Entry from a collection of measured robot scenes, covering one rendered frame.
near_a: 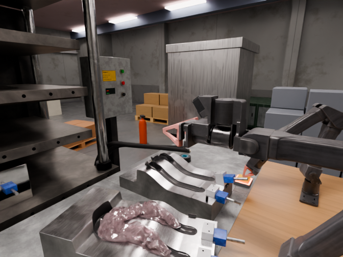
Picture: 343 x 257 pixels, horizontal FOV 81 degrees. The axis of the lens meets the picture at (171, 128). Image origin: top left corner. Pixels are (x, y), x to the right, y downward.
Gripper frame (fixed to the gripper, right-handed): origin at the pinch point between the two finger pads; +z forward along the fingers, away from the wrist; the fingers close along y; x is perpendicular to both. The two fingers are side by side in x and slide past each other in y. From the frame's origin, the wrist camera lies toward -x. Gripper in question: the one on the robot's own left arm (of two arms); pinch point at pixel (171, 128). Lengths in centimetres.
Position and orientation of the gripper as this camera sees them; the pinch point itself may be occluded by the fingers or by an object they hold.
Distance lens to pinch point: 62.2
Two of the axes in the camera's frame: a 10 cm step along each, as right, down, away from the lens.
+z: -8.0, -1.3, 5.8
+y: -6.0, 2.1, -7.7
